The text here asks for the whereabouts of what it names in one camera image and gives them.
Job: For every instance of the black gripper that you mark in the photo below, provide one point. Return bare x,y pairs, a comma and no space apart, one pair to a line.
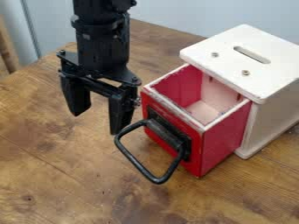
96,68

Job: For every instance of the red wooden drawer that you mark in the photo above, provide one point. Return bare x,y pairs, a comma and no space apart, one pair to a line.
206,110

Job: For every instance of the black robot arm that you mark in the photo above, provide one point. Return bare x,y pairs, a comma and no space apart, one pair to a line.
101,8

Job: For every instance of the white wooden box cabinet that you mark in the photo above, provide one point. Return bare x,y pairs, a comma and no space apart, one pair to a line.
256,64

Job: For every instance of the wooden post at left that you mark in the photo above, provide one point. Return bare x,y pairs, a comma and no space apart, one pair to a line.
9,63

